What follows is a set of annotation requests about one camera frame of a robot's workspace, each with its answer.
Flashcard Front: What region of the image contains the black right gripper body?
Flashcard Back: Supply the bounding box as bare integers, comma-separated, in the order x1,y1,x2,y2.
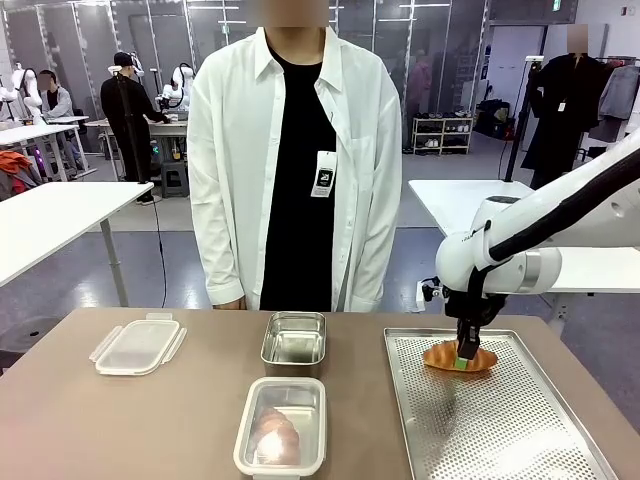
442,287,507,331

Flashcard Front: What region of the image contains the oval orange-brown bread roll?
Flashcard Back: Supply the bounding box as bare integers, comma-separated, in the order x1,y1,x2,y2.
423,339,499,374

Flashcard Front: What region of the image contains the golden brown croissant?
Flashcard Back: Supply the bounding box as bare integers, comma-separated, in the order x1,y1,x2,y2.
252,406,302,465

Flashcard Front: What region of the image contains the clear plastic clip lid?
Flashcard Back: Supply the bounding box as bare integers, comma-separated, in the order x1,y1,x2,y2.
88,312,189,378
232,376,328,477

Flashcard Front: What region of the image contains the rectangular steel container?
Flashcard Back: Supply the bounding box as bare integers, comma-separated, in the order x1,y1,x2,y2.
260,310,328,382
235,378,326,474

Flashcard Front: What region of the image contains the perforated metal baking tray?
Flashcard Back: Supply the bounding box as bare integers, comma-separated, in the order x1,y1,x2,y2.
383,327,621,480

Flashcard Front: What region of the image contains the white side table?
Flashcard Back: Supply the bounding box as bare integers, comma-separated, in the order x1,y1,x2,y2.
407,178,640,336
0,180,155,307

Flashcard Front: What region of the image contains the black stand pole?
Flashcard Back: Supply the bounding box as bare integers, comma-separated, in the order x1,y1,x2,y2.
503,55,545,183

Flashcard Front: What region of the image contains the white shoe rack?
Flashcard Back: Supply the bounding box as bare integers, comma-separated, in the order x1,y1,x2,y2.
411,116,474,156

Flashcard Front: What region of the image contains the black bags pile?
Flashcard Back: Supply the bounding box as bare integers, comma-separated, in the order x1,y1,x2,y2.
474,98,517,141

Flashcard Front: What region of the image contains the mannequin in black coat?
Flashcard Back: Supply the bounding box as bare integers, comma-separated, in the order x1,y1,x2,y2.
519,23,615,191

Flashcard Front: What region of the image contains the white hanging name tag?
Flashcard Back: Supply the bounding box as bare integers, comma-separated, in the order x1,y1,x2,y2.
310,150,338,199

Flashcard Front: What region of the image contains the grey hanging jacket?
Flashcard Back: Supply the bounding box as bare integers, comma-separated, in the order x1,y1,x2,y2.
597,63,640,144

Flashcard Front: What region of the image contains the person in white shirt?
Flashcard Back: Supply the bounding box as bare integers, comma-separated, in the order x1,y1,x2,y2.
187,0,404,314

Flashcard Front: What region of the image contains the grey step stool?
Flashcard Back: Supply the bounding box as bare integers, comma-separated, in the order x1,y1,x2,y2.
160,162,191,199

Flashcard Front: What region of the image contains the grey background workbench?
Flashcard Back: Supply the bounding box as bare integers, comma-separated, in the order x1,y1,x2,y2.
97,117,191,182

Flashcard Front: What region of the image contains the person in black clothes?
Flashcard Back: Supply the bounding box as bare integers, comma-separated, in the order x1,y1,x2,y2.
99,51,170,205

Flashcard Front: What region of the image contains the seated person in grey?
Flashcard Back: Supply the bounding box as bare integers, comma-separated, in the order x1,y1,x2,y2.
37,69,84,177

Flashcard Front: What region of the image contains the white background desk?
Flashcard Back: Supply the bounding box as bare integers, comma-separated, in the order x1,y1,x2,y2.
0,115,97,182

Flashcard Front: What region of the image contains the orange cloth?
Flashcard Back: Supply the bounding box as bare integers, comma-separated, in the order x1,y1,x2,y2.
0,149,44,202

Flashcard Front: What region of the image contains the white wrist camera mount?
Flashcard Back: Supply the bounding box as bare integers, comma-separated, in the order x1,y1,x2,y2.
416,278,444,313

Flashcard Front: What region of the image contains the black cable sleeve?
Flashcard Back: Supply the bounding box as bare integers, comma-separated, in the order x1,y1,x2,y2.
467,172,640,321

